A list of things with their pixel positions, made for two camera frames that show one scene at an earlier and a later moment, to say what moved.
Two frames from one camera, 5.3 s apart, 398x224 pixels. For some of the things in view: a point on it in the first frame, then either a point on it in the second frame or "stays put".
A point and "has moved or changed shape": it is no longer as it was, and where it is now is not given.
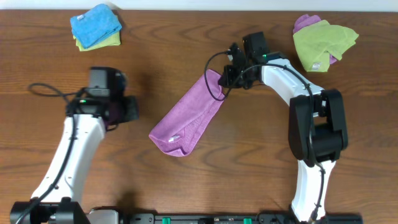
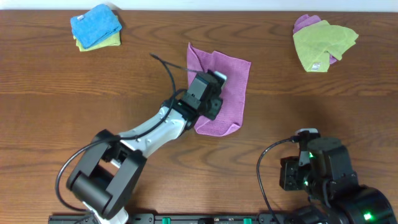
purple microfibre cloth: [184, 125] has moved or changed shape
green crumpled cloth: [315, 45] stays put
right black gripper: [229, 80] → [290, 166]
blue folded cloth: [94, 24] stays put
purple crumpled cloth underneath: [306, 20] stays put
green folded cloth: [113, 40] stays put
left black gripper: [131, 109] → [216, 106]
